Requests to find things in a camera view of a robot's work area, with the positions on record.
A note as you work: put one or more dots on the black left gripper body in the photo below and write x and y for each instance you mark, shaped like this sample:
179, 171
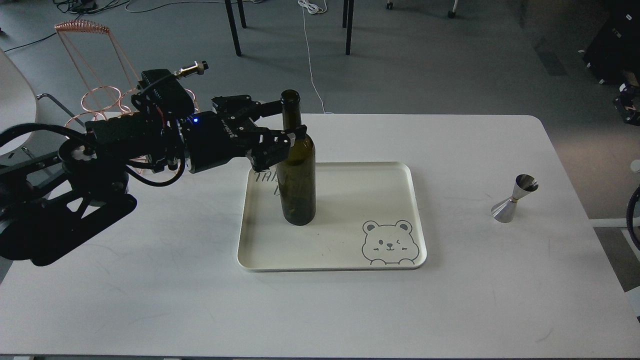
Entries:
209, 143

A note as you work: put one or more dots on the black table legs left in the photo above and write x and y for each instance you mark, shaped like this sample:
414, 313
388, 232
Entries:
233, 25

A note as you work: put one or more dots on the black table legs right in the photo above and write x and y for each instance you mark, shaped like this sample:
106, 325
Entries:
348, 7

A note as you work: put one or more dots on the steel double jigger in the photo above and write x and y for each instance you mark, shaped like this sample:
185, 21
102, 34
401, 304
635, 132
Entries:
504, 212

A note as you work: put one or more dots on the dark green wine bottle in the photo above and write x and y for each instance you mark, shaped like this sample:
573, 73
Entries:
297, 181

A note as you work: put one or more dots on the cream bear serving tray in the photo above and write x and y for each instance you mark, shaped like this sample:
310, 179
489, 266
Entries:
366, 218

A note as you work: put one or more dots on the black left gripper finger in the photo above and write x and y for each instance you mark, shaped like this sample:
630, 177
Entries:
244, 107
266, 148

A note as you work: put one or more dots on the black table legs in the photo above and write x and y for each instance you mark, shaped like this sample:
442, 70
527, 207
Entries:
348, 7
233, 25

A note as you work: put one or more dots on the copper wire bottle rack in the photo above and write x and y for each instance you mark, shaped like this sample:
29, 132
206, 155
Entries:
117, 95

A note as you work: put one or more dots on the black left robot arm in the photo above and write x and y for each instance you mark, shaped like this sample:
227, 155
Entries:
56, 202

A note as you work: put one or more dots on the black equipment case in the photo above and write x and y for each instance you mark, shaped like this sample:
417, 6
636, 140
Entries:
615, 48

